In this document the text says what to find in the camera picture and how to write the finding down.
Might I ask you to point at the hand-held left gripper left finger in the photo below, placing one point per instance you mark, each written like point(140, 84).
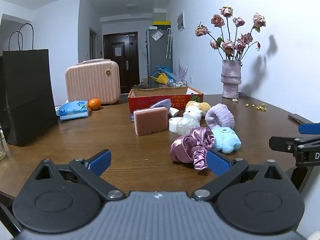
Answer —
point(100, 158)

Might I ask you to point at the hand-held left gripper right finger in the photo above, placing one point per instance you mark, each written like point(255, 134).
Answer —
point(217, 162)

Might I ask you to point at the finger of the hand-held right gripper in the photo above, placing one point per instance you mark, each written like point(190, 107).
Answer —
point(280, 143)
point(310, 128)

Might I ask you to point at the light blue plush toy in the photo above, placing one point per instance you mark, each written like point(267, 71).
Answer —
point(226, 140)

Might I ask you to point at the pink satin scrunchie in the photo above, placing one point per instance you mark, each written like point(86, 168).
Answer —
point(190, 145)

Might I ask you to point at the fluffy purple headband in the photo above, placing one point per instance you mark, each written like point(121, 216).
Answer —
point(220, 117)

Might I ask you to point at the iridescent bath ball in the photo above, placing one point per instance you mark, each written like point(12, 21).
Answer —
point(187, 126)

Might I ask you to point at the yellow white plush toy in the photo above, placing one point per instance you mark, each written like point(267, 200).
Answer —
point(193, 111)

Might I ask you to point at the pink brown sponge block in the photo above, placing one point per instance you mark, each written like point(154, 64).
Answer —
point(150, 121)

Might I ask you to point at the orange cardboard box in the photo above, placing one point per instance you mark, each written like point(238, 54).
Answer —
point(150, 102)

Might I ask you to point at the scattered yellow crumbs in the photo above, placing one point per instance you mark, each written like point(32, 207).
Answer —
point(258, 108)

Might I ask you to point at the small blue packet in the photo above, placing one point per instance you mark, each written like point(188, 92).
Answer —
point(132, 118)

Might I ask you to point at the orange fruit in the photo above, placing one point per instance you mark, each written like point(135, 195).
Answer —
point(94, 104)

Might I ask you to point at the blue tissue pack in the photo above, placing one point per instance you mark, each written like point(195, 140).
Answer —
point(72, 110)

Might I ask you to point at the pink ribbed suitcase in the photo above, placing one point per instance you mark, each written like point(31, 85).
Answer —
point(92, 82)

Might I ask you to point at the mauve textured vase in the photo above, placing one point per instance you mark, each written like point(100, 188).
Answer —
point(231, 80)

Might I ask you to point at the trolley with bottles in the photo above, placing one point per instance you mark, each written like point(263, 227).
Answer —
point(177, 83)

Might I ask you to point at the purple feather decoration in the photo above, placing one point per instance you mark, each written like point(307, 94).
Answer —
point(182, 71)

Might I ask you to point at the black paper bag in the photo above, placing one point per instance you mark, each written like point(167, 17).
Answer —
point(27, 92)

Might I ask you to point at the yellow bag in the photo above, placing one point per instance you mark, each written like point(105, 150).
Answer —
point(162, 78)

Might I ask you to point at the dark wooden entrance door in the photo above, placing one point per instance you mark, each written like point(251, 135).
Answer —
point(130, 55)

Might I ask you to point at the blue folded item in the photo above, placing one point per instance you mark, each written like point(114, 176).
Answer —
point(162, 69)

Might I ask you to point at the bunch of dried pink roses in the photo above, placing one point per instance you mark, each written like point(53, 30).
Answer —
point(228, 46)

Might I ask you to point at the white paper notice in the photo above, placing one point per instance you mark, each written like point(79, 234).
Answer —
point(118, 49)

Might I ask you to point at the grey refrigerator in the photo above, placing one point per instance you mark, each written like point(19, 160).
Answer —
point(160, 60)

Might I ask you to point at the folded white umbrella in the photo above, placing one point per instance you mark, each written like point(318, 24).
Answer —
point(168, 45)

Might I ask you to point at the clear plastic bag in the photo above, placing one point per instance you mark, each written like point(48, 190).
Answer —
point(156, 35)

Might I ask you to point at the yellow black box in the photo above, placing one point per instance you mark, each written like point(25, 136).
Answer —
point(161, 23)

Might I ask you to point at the interior door frame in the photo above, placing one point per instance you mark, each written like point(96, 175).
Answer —
point(93, 42)

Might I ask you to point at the white wall electrical panel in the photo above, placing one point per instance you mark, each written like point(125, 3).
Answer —
point(180, 21)

